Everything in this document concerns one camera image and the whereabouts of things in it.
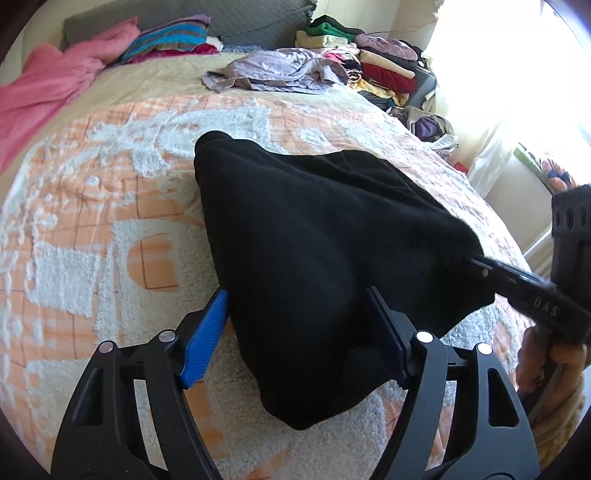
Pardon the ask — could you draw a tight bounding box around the grey chair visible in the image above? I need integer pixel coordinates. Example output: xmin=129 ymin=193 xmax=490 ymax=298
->
xmin=409 ymin=69 xmax=437 ymax=112

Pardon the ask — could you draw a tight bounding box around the grey quilted headboard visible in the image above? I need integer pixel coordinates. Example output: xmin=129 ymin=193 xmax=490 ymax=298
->
xmin=61 ymin=0 xmax=317 ymax=51

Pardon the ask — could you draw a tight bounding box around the bed with beige sheet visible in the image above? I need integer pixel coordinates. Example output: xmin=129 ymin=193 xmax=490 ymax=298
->
xmin=0 ymin=46 xmax=532 ymax=480

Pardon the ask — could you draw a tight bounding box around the white curtain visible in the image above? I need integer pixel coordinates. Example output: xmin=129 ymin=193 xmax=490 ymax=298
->
xmin=425 ymin=0 xmax=591 ymax=259

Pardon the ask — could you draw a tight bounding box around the magenta folded cloth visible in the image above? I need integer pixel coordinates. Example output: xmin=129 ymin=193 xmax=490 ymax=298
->
xmin=139 ymin=41 xmax=225 ymax=58

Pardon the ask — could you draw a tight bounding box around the green object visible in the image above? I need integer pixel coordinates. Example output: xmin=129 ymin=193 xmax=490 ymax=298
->
xmin=513 ymin=143 xmax=550 ymax=181

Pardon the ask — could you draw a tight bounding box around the striped folded cloth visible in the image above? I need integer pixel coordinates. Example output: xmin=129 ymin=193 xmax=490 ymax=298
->
xmin=119 ymin=15 xmax=212 ymax=63

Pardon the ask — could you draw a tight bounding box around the black sweater with orange cuffs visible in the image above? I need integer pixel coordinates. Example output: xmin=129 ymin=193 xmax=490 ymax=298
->
xmin=194 ymin=130 xmax=497 ymax=432

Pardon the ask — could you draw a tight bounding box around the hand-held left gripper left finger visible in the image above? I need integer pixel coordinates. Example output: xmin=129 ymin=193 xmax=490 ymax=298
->
xmin=51 ymin=288 xmax=232 ymax=480

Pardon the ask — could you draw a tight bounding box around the colourful patterned cloth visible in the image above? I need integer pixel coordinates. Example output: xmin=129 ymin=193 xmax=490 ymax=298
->
xmin=538 ymin=152 xmax=580 ymax=192

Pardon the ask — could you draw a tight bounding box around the person's right forearm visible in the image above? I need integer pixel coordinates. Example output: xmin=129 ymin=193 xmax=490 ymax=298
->
xmin=526 ymin=378 xmax=587 ymax=462

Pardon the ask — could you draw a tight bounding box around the pile of folded clothes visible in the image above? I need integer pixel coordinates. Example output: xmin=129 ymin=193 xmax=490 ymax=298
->
xmin=295 ymin=15 xmax=432 ymax=112

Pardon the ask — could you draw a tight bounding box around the crumpled lilac garment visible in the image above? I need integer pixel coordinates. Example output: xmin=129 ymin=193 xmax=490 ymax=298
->
xmin=202 ymin=48 xmax=352 ymax=95

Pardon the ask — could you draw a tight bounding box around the pink blanket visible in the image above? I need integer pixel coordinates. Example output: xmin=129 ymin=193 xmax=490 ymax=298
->
xmin=0 ymin=16 xmax=139 ymax=174

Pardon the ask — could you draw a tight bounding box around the orange and white fleece blanket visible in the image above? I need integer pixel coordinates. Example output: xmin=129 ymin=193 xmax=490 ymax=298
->
xmin=0 ymin=95 xmax=532 ymax=480

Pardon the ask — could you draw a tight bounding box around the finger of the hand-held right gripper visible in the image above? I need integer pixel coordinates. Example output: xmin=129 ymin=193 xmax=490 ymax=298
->
xmin=468 ymin=257 xmax=555 ymax=289
xmin=482 ymin=274 xmax=555 ymax=298

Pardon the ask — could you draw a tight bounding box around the person's right hand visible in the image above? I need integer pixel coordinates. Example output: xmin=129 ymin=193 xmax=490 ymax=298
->
xmin=516 ymin=323 xmax=589 ymax=398

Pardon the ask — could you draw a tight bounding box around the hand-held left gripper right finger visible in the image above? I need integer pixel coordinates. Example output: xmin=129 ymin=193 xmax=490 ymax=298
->
xmin=362 ymin=286 xmax=541 ymax=480

